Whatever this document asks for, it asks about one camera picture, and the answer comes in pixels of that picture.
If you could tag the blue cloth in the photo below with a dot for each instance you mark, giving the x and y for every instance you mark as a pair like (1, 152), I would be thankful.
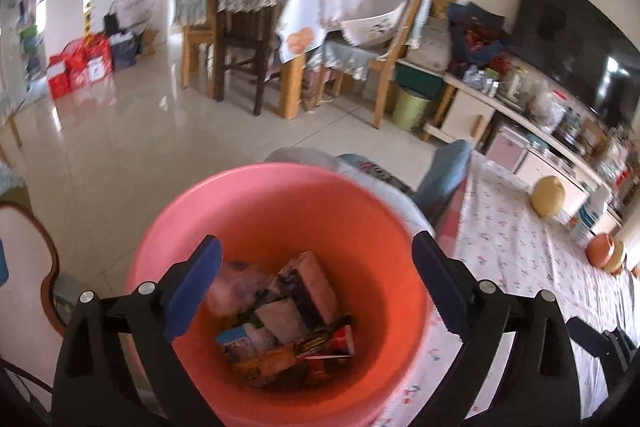
(445, 177)

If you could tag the green waste bin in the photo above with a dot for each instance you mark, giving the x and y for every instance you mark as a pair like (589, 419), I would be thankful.
(411, 109)

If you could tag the pale green chair cover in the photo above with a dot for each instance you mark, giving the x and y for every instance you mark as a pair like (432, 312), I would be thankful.
(421, 14)

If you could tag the white shopping bag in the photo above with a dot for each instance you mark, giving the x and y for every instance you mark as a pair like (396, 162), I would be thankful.
(135, 12)

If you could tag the crushed clear water bottle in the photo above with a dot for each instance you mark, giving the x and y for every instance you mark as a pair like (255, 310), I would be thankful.
(235, 287)

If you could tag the white electric kettle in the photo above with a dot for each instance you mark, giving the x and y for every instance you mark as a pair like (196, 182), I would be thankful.
(514, 86)

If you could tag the black television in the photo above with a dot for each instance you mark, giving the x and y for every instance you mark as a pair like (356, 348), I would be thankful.
(575, 42)

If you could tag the dark green box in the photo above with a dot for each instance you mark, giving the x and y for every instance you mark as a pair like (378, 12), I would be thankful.
(420, 77)

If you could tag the red gift box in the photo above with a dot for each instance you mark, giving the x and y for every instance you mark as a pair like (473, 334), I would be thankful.
(90, 64)
(59, 79)

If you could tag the large yellow pear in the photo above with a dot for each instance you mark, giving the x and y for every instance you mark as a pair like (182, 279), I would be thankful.
(619, 259)

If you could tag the red apple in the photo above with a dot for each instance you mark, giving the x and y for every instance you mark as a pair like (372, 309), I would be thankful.
(600, 252)

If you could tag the dark blue wrapped bouquet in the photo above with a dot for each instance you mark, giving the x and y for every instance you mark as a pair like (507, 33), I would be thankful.
(477, 37)

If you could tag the red sausage packet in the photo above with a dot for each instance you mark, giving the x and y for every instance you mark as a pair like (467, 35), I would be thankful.
(340, 339)
(320, 369)

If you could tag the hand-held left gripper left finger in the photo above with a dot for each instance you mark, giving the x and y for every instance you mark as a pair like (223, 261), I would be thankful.
(192, 287)

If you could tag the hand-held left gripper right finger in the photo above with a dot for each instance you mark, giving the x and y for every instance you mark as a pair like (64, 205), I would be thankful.
(442, 287)

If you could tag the orange print dining tablecloth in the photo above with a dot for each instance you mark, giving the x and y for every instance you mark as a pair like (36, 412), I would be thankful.
(305, 22)

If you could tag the white pillow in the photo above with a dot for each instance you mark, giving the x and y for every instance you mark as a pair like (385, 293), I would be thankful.
(432, 47)

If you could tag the pink storage box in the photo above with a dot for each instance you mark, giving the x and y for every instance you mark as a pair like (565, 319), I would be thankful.
(506, 149)

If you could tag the cherry print tablecloth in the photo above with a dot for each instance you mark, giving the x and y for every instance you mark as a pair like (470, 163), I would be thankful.
(510, 247)

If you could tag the white pill bottle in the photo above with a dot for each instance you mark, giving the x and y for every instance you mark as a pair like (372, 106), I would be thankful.
(587, 222)

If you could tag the clear plastic bag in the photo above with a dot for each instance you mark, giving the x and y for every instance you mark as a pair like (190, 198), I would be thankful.
(547, 112)

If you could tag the dark blue shopping bag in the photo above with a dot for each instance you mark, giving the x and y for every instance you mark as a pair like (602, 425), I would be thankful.
(124, 51)

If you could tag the dark wooden chair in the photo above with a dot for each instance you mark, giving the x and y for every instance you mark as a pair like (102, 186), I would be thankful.
(240, 57)

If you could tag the light wooden chair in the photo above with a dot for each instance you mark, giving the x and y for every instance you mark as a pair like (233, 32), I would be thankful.
(195, 52)
(385, 72)

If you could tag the small yellow pear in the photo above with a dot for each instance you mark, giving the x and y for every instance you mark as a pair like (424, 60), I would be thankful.
(547, 197)

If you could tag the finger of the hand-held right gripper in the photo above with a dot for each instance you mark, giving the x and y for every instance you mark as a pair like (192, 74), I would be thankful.
(620, 352)
(585, 337)

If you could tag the pink plastic bucket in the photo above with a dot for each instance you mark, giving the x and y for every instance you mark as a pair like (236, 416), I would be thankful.
(300, 207)

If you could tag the wooden framed seat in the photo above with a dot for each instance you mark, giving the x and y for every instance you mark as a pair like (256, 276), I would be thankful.
(47, 257)

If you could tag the grey white printed packet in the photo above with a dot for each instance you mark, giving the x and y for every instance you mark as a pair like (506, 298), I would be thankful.
(282, 319)
(315, 282)

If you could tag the white television cabinet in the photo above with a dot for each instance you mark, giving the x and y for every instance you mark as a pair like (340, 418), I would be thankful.
(470, 117)

